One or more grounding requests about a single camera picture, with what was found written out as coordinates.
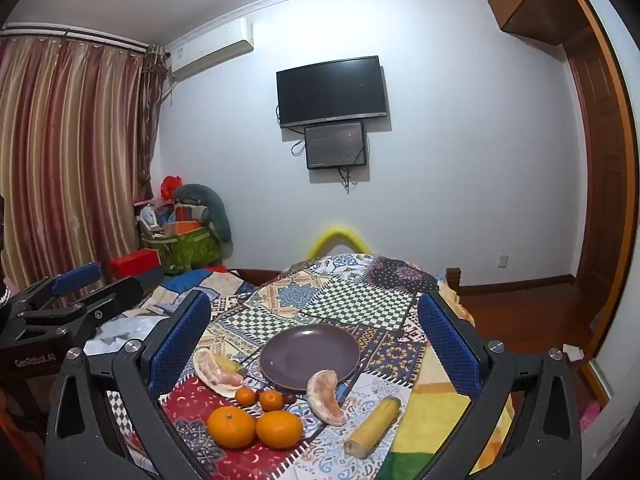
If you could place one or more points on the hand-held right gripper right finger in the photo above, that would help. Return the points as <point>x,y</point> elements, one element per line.
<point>447,345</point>

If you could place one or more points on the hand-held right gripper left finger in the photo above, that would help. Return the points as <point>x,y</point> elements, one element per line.
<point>182,340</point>

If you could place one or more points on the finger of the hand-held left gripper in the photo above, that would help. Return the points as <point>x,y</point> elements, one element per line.
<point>117,292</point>
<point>75,275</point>

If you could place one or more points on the pomelo piece with peel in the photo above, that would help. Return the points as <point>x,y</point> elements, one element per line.
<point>212,377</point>

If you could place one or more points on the short yellow sugarcane piece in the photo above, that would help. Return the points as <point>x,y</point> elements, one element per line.
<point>229,363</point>

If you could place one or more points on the small tangerine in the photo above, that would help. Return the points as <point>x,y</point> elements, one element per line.
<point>271,400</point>
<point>245,396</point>

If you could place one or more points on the large rough-skinned orange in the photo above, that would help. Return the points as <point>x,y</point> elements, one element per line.
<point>231,426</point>

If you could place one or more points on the long green sugarcane piece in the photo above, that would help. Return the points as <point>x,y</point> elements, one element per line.
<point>372,427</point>

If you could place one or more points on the purple plate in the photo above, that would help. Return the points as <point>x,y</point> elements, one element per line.
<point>305,355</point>

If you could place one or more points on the large smooth orange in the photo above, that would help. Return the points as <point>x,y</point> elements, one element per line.
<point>279,429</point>

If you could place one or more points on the peeled pomelo piece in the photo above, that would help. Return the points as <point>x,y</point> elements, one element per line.
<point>322,395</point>

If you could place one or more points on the red box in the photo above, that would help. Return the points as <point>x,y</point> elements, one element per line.
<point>132,262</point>

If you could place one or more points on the white crumpled cloth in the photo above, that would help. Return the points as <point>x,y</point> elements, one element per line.
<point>117,332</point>

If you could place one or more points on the yellow fleece blanket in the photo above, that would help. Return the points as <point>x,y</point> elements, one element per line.
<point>440,410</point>

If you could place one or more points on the orange box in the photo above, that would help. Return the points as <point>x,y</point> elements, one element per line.
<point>181,227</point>

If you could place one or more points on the patchwork tablecloth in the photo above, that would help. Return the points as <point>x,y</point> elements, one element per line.
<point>350,305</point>

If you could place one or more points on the striped brown curtain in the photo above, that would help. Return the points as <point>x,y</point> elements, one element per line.
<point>65,160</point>

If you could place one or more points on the red plastic bag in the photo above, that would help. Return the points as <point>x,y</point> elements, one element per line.
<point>171,186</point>

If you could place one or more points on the white paper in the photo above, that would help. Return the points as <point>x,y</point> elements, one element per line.
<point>573,352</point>

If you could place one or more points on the pink object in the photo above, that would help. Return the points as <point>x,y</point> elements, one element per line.
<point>590,415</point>

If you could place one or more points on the patterned dark curtain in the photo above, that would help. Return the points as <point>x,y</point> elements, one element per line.
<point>152,110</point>

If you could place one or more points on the wooden door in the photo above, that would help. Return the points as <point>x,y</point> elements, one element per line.
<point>605,185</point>

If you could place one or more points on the small black monitor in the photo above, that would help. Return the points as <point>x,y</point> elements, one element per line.
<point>335,145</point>

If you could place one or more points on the white air conditioner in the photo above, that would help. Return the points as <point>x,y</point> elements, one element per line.
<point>210,50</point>

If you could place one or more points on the white wall socket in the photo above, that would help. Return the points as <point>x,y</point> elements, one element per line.
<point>503,260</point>

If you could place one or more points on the white curtain rail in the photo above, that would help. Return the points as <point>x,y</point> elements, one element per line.
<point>75,36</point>

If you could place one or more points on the black wall television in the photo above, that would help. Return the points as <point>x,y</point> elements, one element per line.
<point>330,90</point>

